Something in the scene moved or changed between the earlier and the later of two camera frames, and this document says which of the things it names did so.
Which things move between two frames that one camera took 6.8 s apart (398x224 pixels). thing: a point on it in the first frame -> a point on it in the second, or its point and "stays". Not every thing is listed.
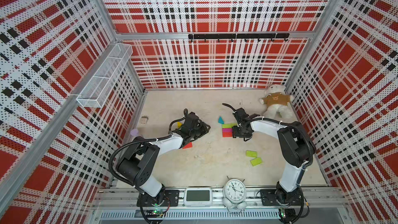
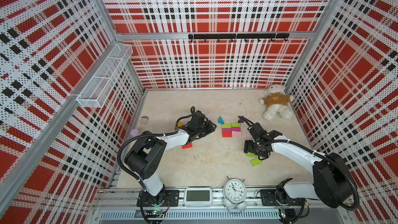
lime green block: (251, 153) stays
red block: (227, 134) stays
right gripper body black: (237, 132) -> (251, 147)
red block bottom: (189, 144) stays
